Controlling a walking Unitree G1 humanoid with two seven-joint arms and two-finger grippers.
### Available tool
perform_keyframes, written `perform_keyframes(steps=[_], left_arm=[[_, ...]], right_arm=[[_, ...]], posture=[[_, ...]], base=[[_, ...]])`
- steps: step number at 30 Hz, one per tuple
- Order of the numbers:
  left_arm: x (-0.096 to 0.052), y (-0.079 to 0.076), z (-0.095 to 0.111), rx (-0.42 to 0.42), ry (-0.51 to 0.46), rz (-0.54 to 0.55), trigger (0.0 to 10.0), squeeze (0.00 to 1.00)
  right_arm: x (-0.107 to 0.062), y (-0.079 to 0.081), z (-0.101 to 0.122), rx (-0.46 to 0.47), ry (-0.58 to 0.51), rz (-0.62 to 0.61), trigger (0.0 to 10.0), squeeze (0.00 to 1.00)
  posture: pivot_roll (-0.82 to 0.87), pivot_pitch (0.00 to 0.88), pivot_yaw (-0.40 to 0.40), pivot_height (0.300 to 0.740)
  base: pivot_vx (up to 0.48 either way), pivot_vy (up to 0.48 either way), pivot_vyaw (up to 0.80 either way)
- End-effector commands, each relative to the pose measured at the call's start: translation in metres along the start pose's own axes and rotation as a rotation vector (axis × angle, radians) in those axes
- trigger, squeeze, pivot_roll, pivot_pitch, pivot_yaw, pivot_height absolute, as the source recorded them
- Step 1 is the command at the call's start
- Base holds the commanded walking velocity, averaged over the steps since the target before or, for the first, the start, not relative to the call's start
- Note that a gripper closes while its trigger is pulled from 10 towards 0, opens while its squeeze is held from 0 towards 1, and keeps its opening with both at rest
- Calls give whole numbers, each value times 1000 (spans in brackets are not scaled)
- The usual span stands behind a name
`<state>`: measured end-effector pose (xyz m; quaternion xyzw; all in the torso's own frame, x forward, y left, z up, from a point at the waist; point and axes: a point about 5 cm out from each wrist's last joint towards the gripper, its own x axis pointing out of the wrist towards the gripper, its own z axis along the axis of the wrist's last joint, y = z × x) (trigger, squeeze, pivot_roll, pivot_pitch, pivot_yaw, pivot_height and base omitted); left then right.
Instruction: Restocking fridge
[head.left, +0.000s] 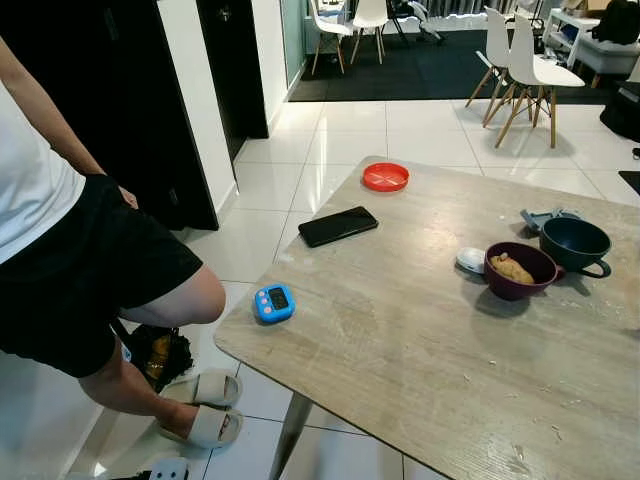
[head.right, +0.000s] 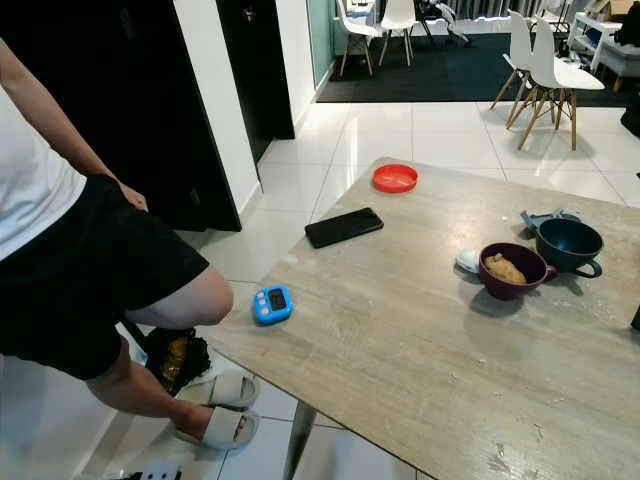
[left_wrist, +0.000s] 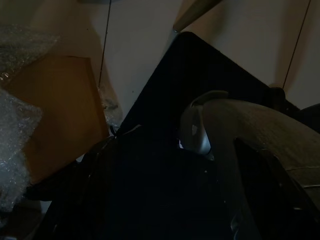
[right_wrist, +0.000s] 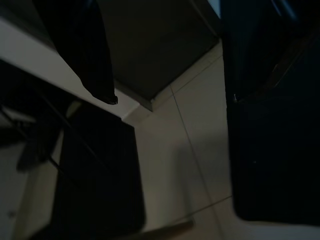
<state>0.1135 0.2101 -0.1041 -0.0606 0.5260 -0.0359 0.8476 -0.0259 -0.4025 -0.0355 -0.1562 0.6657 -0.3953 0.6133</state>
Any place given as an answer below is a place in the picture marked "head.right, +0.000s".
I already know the grey upholstered bench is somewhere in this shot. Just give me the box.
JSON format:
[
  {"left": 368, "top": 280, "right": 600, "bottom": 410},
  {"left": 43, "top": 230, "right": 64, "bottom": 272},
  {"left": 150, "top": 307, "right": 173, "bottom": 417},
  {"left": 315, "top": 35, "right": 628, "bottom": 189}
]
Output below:
[{"left": 592, "top": 35, "right": 640, "bottom": 81}]

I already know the person in black shorts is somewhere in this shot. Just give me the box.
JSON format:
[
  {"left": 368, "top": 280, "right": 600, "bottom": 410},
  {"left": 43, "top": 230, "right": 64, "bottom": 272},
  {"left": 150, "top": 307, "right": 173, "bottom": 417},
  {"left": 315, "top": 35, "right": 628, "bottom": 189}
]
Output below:
[{"left": 0, "top": 40, "right": 261, "bottom": 451}]

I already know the blue digital timer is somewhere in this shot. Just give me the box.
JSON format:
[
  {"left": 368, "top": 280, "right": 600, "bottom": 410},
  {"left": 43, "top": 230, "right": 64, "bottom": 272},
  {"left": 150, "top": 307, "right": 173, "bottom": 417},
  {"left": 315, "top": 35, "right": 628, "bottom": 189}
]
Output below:
[{"left": 252, "top": 285, "right": 296, "bottom": 326}]

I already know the grey blue plastic object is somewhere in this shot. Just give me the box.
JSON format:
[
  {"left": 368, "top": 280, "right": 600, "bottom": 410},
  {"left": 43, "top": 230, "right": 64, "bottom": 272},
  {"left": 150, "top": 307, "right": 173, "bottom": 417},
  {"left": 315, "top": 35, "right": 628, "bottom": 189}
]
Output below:
[{"left": 520, "top": 208, "right": 576, "bottom": 234}]

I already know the large black carpet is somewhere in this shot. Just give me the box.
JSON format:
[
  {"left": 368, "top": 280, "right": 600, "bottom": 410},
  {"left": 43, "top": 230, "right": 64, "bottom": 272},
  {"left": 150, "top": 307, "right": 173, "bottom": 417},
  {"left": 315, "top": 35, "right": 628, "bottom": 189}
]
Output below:
[{"left": 315, "top": 28, "right": 640, "bottom": 104}]

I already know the black smartphone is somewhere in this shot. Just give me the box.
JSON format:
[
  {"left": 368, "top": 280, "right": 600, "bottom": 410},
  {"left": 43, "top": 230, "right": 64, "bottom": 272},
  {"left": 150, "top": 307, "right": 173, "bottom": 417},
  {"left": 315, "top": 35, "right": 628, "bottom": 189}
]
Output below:
[{"left": 304, "top": 206, "right": 386, "bottom": 250}]

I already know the purple bowl with handle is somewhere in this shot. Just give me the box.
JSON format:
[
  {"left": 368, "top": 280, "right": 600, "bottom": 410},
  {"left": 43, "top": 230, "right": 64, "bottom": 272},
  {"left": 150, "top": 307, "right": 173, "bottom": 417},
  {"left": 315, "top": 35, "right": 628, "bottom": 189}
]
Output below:
[{"left": 478, "top": 242, "right": 558, "bottom": 302}]

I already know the white chair with wooden legs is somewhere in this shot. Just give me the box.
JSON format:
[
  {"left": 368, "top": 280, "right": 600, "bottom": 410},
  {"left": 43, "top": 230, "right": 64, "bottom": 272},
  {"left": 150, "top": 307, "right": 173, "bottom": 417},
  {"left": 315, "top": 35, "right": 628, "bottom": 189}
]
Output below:
[
  {"left": 378, "top": 0, "right": 421, "bottom": 66},
  {"left": 335, "top": 0, "right": 381, "bottom": 76},
  {"left": 490, "top": 8, "right": 541, "bottom": 111},
  {"left": 510, "top": 12, "right": 606, "bottom": 151}
]

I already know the red round lid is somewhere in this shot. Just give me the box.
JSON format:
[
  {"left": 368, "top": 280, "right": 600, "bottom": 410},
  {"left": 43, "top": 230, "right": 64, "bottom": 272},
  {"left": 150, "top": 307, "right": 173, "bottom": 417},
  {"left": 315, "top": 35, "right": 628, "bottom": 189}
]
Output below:
[{"left": 371, "top": 163, "right": 420, "bottom": 194}]

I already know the brown bread piece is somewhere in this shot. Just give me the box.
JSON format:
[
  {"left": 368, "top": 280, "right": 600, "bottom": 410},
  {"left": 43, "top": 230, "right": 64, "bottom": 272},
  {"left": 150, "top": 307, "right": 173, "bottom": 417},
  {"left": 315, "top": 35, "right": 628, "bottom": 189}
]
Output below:
[{"left": 485, "top": 253, "right": 529, "bottom": 286}]

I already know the black backpack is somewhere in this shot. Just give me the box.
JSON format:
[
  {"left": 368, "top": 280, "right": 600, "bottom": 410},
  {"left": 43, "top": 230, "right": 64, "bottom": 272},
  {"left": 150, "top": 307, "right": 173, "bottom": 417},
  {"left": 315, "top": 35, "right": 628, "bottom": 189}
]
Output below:
[{"left": 612, "top": 0, "right": 640, "bottom": 46}]

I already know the person's hand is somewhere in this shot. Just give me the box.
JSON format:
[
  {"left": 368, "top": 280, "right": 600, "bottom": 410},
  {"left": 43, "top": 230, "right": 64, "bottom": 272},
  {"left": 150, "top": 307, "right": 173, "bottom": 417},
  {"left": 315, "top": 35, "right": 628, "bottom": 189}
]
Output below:
[{"left": 124, "top": 183, "right": 150, "bottom": 212}]

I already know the beige slipper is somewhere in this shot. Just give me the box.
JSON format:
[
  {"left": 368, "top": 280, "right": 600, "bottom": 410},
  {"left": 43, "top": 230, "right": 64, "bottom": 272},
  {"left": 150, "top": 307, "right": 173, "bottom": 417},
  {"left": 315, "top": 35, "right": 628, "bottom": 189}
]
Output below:
[
  {"left": 180, "top": 368, "right": 261, "bottom": 410},
  {"left": 172, "top": 405, "right": 261, "bottom": 451}
]

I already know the black plastic bag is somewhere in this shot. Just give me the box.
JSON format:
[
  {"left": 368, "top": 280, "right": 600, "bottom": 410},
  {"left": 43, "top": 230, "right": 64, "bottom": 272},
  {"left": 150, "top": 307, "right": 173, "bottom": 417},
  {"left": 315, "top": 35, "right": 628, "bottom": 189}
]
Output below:
[{"left": 140, "top": 322, "right": 213, "bottom": 393}]

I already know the small white lid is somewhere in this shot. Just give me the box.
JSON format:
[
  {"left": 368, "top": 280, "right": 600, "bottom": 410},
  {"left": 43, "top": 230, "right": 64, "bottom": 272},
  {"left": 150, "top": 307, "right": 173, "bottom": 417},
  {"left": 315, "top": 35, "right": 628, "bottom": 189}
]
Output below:
[{"left": 454, "top": 248, "right": 482, "bottom": 275}]

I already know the light wood dining table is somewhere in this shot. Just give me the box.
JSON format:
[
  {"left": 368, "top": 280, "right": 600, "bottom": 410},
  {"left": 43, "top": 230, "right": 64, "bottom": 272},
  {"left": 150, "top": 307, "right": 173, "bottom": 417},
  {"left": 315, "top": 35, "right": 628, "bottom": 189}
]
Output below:
[{"left": 203, "top": 157, "right": 640, "bottom": 480}]

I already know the black door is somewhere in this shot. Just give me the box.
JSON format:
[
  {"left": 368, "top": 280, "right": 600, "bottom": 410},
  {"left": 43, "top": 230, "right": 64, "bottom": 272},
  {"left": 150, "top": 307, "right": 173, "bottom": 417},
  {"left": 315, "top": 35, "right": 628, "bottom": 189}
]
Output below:
[
  {"left": 218, "top": 0, "right": 296, "bottom": 141},
  {"left": 0, "top": 0, "right": 243, "bottom": 233}
]

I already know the black storage box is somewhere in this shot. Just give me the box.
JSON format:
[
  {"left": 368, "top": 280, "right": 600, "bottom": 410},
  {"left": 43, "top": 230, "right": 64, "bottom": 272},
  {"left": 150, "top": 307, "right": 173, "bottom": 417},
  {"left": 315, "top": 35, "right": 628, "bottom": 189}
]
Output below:
[{"left": 620, "top": 90, "right": 640, "bottom": 139}]

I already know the dark blue soup mug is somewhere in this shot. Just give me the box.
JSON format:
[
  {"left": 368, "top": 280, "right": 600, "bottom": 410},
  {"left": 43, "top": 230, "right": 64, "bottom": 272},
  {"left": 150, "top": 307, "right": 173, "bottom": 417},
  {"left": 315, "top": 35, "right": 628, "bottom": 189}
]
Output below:
[{"left": 535, "top": 217, "right": 606, "bottom": 280}]

